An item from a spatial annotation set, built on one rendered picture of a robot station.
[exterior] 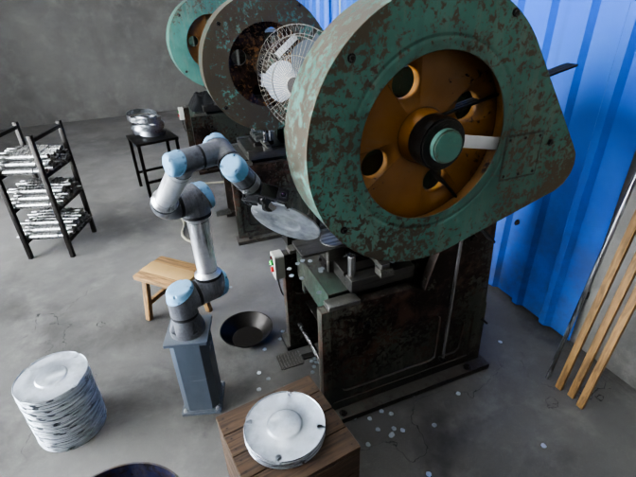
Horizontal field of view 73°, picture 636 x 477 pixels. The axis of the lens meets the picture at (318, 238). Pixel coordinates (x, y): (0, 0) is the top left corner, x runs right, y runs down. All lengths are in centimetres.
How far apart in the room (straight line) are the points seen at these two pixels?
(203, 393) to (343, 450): 80
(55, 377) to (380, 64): 182
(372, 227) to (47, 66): 729
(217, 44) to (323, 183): 180
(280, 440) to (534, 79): 143
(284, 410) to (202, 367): 51
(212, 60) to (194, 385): 186
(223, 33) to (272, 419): 215
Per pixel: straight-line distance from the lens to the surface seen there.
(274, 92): 257
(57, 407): 219
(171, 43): 456
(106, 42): 813
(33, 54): 824
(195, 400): 222
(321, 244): 186
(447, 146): 130
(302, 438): 164
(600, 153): 238
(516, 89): 150
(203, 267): 186
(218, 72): 289
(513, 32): 145
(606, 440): 241
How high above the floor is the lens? 172
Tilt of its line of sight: 30 degrees down
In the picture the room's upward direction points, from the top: 2 degrees counter-clockwise
